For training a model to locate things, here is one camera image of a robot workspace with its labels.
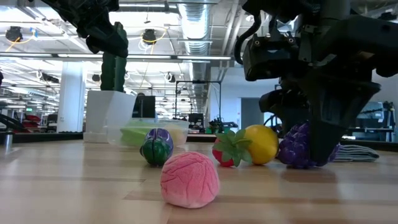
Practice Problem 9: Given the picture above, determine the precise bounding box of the black ceiling-mounted device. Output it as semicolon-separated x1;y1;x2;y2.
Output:
142;28;158;45
5;26;24;43

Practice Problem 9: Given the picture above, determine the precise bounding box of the purple toy eggplant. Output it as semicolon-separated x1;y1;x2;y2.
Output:
139;127;175;167

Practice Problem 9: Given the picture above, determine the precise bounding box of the white building column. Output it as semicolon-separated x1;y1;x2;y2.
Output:
56;60;88;133

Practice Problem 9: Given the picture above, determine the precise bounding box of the purple toy grape bunch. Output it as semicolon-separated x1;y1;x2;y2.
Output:
277;121;342;170

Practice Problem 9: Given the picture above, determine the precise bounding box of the silver ventilation duct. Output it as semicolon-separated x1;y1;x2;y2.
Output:
177;2;213;97

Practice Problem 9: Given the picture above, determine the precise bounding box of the black monitor on desk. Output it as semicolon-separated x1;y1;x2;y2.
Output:
356;101;385;129

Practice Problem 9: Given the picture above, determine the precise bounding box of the black computer monitor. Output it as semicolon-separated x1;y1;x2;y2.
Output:
132;95;156;119

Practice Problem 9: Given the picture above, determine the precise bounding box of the grey door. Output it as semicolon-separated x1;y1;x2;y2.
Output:
241;97;265;130

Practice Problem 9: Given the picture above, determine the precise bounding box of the green artificial cactus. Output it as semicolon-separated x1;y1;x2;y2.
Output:
99;21;129;93

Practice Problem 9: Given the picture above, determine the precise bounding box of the pink fuzzy toy ball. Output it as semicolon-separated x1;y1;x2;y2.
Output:
159;151;221;210

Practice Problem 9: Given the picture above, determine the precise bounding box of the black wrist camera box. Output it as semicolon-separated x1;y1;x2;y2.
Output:
242;30;301;83

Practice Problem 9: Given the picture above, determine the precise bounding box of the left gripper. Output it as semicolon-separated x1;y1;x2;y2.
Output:
42;0;129;58

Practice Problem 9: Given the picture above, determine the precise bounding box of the green background robot rig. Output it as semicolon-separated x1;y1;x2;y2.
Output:
205;118;239;134

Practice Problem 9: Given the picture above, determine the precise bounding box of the red toy strawberry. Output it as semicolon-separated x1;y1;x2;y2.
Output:
211;129;253;168

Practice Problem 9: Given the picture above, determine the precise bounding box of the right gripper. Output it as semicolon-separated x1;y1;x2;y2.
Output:
259;14;398;166

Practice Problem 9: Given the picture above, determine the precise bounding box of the small metal post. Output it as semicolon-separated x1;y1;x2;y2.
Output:
3;131;14;151

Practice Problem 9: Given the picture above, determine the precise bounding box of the black metal frame rig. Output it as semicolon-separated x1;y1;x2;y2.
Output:
174;80;223;125

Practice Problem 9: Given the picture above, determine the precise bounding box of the white angular planter pot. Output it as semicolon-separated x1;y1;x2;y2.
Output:
83;90;138;144

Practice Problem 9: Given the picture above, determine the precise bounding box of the green toy lime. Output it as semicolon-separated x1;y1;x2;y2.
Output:
119;121;156;147

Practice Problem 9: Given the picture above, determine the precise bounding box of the folded grey cloth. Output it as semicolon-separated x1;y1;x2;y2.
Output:
334;144;381;163

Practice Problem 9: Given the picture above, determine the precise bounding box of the black table border rail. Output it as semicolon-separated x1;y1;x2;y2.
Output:
0;131;398;153

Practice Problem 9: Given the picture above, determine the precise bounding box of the clear plastic tupperware container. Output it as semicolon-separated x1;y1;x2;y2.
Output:
106;117;190;147

